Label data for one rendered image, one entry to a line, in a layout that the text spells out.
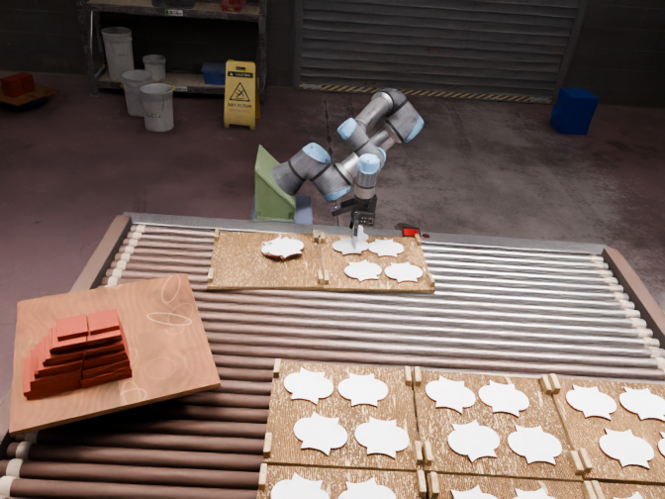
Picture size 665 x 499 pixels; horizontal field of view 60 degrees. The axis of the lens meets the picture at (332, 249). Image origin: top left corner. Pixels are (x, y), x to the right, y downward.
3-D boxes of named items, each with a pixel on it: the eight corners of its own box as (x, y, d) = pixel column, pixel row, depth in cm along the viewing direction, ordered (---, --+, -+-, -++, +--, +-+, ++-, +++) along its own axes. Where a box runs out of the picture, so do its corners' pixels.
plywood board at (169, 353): (19, 305, 172) (17, 301, 171) (186, 277, 190) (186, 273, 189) (10, 437, 135) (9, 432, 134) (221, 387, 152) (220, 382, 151)
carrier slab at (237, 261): (216, 235, 230) (215, 232, 229) (317, 237, 235) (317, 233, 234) (207, 289, 201) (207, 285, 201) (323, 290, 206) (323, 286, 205)
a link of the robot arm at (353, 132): (394, 73, 241) (349, 119, 206) (410, 94, 244) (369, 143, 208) (374, 88, 249) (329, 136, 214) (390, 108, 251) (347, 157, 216)
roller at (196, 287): (106, 282, 207) (103, 272, 203) (631, 315, 214) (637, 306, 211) (102, 292, 203) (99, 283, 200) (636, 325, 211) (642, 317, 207)
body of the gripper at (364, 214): (373, 228, 218) (378, 201, 211) (350, 227, 217) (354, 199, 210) (370, 218, 224) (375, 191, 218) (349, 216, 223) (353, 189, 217)
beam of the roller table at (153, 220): (126, 223, 244) (124, 211, 241) (602, 254, 252) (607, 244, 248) (120, 234, 237) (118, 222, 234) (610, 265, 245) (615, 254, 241)
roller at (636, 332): (96, 301, 199) (94, 290, 196) (643, 335, 206) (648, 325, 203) (91, 311, 194) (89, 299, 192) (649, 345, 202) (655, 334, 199)
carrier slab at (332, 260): (319, 237, 234) (319, 234, 233) (417, 240, 238) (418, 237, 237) (323, 290, 206) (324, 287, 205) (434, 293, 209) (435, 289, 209)
